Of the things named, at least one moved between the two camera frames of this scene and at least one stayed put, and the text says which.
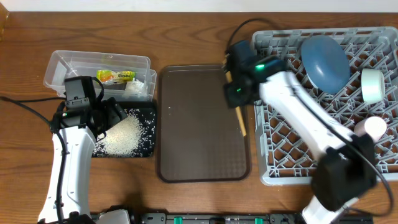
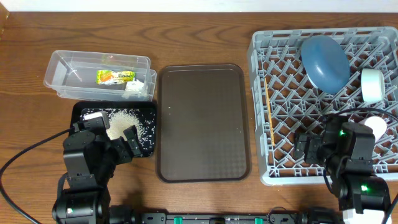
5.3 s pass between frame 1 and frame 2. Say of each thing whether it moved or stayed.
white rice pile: stayed
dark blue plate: stayed
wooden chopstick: moved
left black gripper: moved
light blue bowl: stayed
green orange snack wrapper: stayed
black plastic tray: stayed
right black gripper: moved
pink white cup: stayed
